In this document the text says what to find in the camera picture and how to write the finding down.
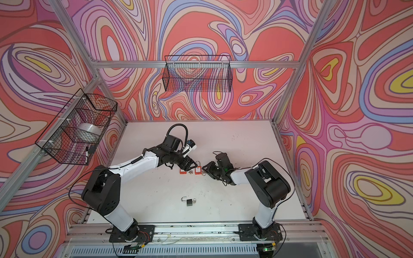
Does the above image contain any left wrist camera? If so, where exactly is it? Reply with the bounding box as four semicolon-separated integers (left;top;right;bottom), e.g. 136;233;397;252
182;139;197;157

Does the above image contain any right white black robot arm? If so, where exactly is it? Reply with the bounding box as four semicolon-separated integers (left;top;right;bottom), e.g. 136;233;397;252
202;153;291;230

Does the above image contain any left black wire basket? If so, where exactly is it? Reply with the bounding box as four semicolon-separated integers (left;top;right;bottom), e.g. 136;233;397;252
35;89;118;166

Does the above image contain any white tape roll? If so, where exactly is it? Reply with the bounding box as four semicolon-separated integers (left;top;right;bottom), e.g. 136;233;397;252
76;123;102;137

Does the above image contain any black wire basket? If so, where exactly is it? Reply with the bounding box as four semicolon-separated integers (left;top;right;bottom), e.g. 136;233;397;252
35;89;118;166
162;54;233;93

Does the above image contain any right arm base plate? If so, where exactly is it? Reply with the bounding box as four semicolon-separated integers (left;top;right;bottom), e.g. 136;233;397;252
234;223;283;243

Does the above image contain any small black padlock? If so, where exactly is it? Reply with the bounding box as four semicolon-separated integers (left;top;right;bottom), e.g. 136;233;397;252
181;196;196;206

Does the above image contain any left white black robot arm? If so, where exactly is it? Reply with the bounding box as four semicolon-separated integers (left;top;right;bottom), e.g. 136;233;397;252
81;124;197;241

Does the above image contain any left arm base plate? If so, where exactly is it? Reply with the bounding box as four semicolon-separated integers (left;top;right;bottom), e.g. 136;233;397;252
105;225;155;244

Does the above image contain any back black wire basket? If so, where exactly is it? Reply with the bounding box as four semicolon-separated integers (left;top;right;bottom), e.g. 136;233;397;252
162;54;233;93

